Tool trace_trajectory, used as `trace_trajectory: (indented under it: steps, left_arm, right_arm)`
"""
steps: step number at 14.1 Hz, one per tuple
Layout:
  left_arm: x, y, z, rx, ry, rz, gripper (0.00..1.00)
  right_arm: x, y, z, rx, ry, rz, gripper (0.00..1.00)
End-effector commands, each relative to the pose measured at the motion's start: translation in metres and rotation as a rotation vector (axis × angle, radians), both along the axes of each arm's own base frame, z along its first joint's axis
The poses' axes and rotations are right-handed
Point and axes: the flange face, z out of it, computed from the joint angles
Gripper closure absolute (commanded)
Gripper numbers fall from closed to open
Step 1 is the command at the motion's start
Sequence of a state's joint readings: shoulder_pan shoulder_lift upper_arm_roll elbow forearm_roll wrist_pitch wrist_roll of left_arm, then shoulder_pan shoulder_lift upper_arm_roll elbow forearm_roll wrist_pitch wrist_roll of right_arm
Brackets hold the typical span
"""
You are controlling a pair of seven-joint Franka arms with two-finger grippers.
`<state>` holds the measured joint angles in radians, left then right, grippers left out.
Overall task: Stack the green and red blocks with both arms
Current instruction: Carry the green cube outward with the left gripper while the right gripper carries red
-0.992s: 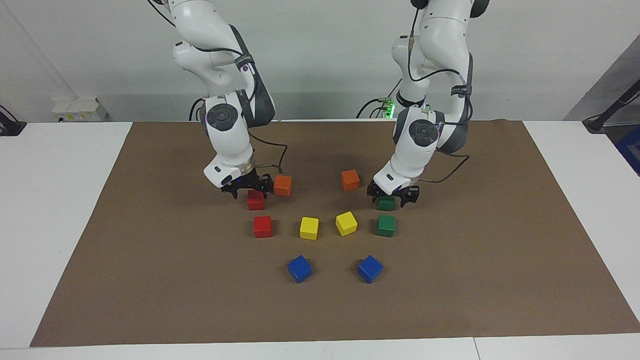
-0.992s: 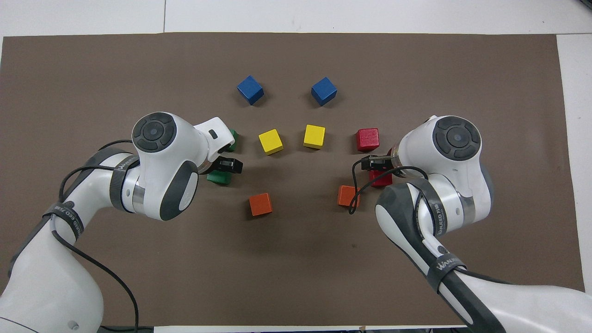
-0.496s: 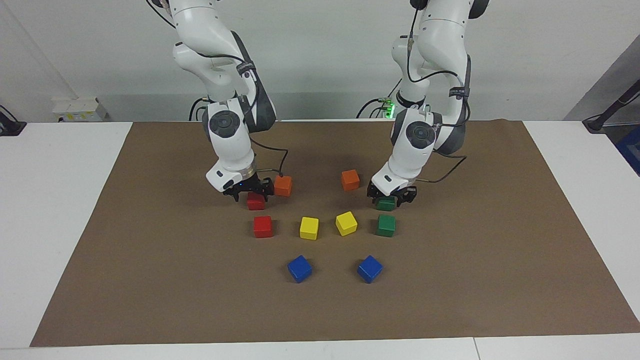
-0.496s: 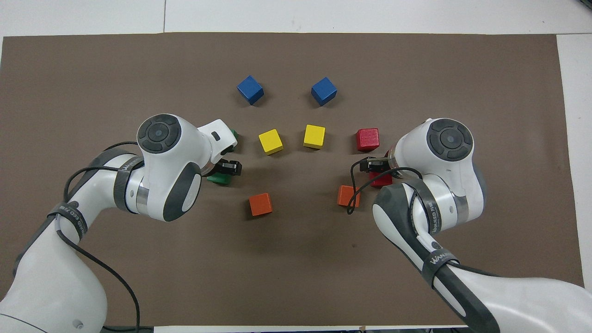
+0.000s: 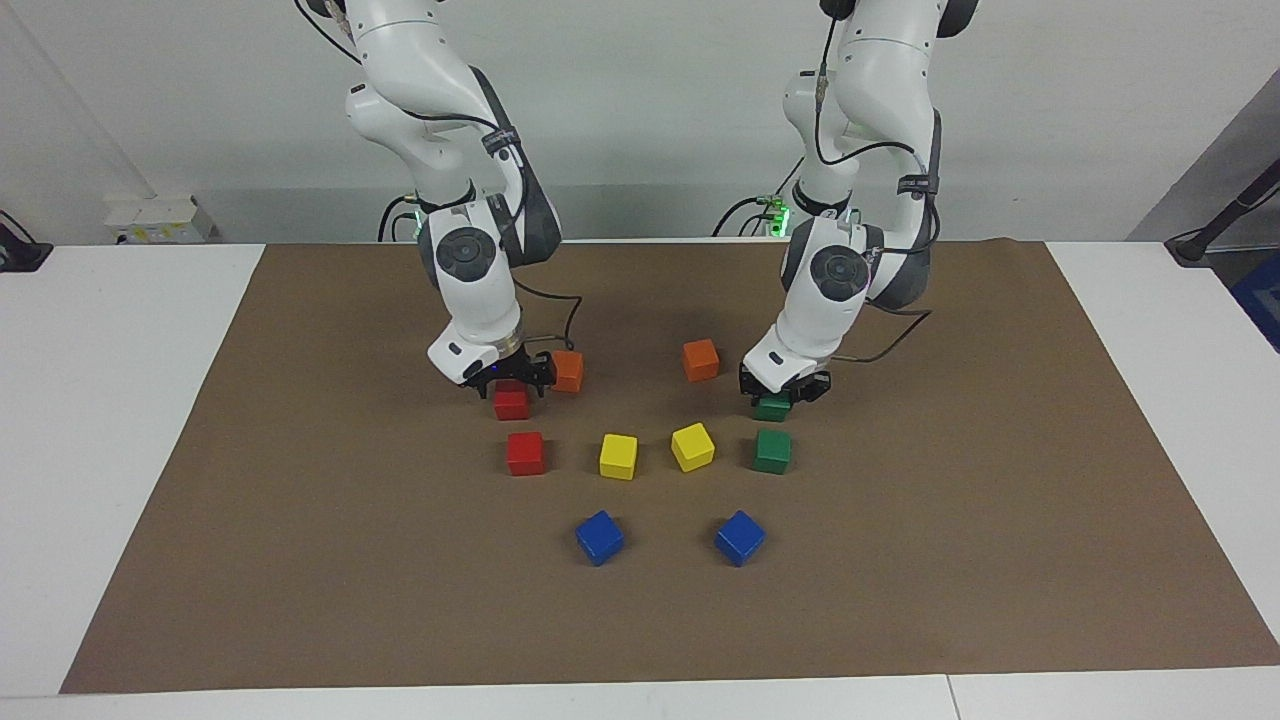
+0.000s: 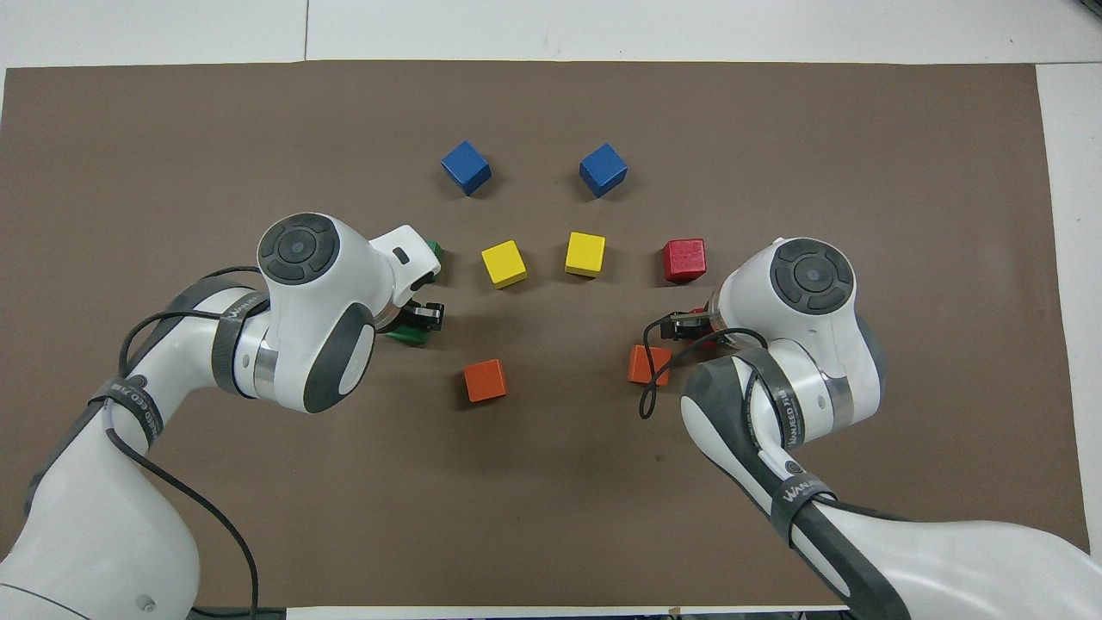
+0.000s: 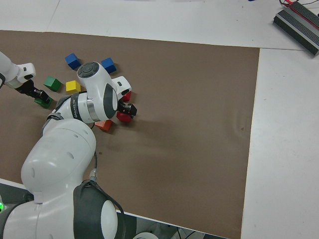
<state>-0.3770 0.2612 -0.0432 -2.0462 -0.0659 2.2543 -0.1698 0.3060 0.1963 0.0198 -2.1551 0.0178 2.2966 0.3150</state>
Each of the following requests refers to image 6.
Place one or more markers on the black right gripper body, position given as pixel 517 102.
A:
pixel 702 325

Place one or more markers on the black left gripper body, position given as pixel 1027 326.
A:
pixel 403 317

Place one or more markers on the red wooden cube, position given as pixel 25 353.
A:
pixel 709 344
pixel 684 260

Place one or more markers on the green wooden cube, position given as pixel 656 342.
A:
pixel 436 252
pixel 409 338

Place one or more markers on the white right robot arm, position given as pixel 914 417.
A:
pixel 809 344

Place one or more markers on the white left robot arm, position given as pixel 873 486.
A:
pixel 318 327

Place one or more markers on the orange wooden cube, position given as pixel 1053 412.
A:
pixel 485 380
pixel 647 360

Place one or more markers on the yellow wooden cube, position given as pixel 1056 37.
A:
pixel 585 254
pixel 504 263

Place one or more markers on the blue wooden cube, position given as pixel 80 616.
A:
pixel 466 167
pixel 603 170

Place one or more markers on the brown table mat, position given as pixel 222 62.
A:
pixel 551 499

